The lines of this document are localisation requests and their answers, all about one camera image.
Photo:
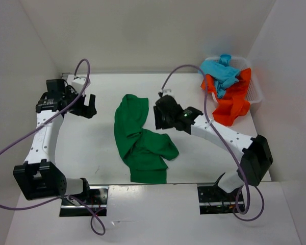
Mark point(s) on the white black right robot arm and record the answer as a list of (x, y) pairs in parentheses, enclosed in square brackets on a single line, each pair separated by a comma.
[(252, 154)]

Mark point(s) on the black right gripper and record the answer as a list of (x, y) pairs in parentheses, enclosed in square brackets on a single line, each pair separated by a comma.
[(158, 123)]

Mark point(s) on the orange t shirt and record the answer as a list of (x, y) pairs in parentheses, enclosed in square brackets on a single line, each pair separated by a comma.
[(234, 104)]

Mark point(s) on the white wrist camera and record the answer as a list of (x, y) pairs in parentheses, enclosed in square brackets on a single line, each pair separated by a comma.
[(78, 83), (167, 91)]

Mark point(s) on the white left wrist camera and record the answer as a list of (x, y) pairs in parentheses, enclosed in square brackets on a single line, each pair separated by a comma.
[(78, 83)]

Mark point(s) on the white plastic basket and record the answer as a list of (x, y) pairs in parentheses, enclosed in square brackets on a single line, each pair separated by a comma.
[(254, 94)]

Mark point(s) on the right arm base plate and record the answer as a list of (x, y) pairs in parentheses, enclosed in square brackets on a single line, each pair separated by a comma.
[(213, 200)]

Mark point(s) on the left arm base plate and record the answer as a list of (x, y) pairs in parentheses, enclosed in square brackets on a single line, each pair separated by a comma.
[(96, 200)]

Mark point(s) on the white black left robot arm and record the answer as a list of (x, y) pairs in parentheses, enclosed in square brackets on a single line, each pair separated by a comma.
[(38, 177)]

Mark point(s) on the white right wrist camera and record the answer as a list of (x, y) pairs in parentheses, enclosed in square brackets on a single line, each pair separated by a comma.
[(167, 91)]

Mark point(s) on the light blue t shirt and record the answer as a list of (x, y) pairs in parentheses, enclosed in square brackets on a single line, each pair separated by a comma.
[(224, 76)]

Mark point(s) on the green t shirt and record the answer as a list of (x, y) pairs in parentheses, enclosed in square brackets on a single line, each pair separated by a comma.
[(143, 151)]

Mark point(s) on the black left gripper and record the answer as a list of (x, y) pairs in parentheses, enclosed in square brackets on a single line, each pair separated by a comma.
[(85, 111)]

